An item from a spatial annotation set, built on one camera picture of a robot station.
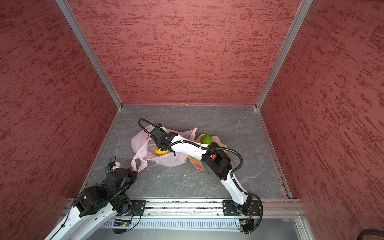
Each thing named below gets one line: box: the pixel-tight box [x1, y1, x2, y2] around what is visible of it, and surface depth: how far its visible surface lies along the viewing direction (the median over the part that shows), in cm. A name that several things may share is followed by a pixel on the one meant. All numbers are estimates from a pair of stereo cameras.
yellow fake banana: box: [152, 147, 170, 155], surface depth 94 cm
